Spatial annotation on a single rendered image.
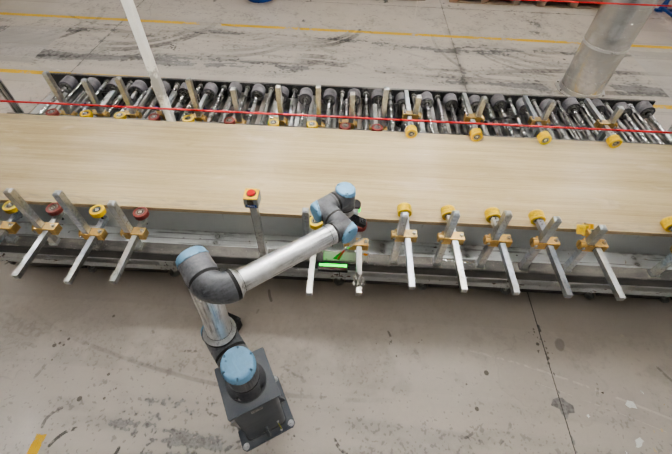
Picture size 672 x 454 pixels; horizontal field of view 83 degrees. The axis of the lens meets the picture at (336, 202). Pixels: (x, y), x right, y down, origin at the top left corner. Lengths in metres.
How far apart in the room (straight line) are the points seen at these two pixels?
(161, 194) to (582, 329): 2.98
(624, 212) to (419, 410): 1.71
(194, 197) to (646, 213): 2.67
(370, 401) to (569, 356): 1.40
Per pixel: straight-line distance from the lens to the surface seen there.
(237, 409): 2.07
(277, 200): 2.26
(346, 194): 1.64
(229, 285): 1.34
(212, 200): 2.34
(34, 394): 3.21
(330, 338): 2.77
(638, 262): 3.02
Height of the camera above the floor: 2.58
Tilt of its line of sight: 49 degrees down
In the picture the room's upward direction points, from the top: 2 degrees clockwise
